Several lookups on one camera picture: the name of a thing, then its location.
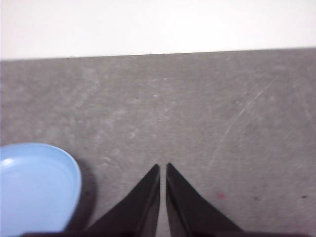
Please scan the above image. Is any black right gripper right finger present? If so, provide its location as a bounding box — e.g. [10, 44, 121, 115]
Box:
[165, 162, 245, 237]

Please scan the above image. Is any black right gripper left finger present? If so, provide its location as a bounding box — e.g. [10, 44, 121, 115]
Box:
[83, 163, 161, 237]

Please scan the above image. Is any blue plate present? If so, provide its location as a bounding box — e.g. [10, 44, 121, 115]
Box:
[0, 142, 82, 234]

